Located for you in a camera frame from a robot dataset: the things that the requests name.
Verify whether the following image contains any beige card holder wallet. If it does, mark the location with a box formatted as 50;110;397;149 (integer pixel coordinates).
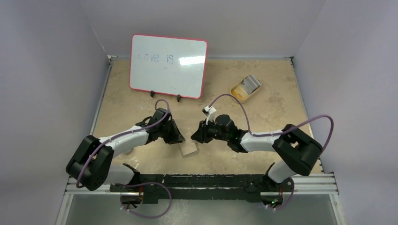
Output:
179;140;198;157

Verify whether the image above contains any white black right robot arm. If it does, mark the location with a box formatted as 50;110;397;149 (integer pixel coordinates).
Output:
191;114;323;191

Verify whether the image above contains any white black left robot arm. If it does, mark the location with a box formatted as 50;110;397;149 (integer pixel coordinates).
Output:
66;108;185;191

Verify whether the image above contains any beige oval card tray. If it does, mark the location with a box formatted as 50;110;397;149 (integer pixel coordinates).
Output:
230;77;262;104

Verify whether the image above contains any pink framed whiteboard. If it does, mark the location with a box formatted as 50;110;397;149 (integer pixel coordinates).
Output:
129;34;208;99

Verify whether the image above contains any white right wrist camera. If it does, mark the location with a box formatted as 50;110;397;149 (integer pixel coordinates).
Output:
202;105;216;125

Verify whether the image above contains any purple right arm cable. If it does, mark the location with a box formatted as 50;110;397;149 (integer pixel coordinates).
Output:
207;94;335;153

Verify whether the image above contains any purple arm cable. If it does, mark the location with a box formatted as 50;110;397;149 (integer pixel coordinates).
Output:
207;94;335;153
75;99;171;189

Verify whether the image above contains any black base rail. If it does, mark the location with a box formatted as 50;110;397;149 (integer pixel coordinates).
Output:
106;164;294;206

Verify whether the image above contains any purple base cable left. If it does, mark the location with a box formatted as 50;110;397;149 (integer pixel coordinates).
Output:
119;182;174;220

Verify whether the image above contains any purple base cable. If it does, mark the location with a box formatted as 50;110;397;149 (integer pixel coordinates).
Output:
264;180;296;212
119;182;174;220

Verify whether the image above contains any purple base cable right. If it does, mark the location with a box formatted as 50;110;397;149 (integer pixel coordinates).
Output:
264;180;296;212

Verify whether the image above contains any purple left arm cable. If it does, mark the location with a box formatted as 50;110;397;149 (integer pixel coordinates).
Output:
75;99;171;189

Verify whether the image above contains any aluminium extrusion frame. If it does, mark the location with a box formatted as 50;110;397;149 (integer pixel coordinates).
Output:
64;173;338;195

